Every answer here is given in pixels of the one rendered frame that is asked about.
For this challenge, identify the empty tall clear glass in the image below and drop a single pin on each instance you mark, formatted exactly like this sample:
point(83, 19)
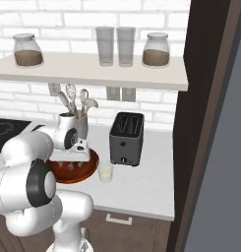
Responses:
point(105, 47)
point(126, 47)

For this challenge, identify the grey utensil pot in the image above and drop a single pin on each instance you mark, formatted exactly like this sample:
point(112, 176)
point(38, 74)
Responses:
point(82, 126)

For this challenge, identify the dark wood drawer front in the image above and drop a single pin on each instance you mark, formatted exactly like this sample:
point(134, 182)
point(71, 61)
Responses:
point(148, 234)

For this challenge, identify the black hob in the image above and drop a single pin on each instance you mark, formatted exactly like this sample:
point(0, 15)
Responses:
point(7, 129)

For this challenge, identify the pale slotted spoon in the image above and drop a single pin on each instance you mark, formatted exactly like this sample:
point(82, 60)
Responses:
point(71, 92)

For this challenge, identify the white wall shelf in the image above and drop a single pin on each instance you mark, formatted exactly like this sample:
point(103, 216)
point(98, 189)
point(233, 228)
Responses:
point(92, 74)

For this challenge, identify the dark brown fridge surround panel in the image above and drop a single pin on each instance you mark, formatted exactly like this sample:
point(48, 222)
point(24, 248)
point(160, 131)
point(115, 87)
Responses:
point(197, 98)

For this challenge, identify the glass jar with brown filling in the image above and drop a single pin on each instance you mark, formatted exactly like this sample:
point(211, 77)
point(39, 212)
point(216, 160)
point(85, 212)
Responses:
point(28, 54)
point(156, 54)

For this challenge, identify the glass of lemonade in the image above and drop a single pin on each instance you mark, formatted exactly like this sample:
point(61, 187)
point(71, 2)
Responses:
point(105, 174)

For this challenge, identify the grey fridge door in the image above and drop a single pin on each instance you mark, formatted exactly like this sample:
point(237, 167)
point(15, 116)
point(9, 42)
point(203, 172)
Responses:
point(227, 170)

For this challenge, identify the brown round ice bowl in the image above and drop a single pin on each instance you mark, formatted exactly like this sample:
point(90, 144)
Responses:
point(77, 174)

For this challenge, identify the white wall socket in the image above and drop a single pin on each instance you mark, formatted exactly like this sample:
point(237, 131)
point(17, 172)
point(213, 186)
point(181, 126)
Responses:
point(113, 93)
point(128, 94)
point(54, 89)

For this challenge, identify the pale spatula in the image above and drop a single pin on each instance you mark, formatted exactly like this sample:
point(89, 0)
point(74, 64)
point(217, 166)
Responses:
point(63, 99)

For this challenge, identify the pale ladle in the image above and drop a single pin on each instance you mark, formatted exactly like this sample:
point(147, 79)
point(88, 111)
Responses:
point(91, 104)

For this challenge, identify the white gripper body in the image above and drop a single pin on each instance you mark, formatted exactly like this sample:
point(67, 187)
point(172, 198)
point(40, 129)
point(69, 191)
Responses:
point(70, 156)

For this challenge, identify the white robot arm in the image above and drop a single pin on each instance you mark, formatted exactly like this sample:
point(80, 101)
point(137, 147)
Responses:
point(23, 187)

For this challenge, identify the dark grey toaster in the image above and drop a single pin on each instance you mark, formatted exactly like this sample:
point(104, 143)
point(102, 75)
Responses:
point(126, 144)

